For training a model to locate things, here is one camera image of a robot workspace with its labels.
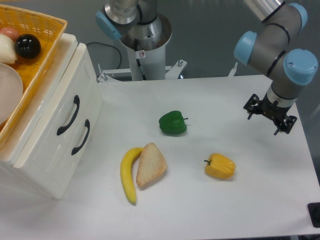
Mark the black cable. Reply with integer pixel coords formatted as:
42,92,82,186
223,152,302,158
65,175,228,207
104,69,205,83
85,41,123,70

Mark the yellow bell pepper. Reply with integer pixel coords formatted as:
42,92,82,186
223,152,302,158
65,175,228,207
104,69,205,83
204,153,236,180

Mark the bread slice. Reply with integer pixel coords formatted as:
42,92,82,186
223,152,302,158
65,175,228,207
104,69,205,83
136,142,167,188

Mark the yellow woven basket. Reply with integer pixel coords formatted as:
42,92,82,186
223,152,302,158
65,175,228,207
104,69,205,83
0,4,68,145

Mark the white drawer cabinet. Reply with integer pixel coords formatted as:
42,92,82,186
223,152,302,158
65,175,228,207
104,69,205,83
0,33,103,199

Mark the black ball fruit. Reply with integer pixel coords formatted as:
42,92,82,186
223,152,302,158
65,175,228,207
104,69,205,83
14,34,42,59

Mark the white bowl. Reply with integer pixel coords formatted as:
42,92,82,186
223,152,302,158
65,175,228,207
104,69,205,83
0,63,23,125

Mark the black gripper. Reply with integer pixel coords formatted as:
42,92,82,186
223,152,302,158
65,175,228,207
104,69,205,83
243,94,298,136

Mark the green bell pepper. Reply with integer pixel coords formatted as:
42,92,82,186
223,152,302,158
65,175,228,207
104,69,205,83
158,110,188,135

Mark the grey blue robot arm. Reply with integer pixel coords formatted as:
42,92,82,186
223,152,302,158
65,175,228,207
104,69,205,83
95,0,318,134

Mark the black corner object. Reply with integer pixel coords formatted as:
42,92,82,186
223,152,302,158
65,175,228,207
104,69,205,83
307,202,320,228

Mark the red apple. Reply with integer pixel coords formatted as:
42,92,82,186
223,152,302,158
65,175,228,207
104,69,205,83
0,27,20,41

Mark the yellow banana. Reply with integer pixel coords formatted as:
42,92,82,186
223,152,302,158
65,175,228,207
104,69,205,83
120,147,143,205

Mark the white table clamp bracket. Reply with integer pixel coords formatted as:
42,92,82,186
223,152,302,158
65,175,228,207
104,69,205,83
227,62,238,77

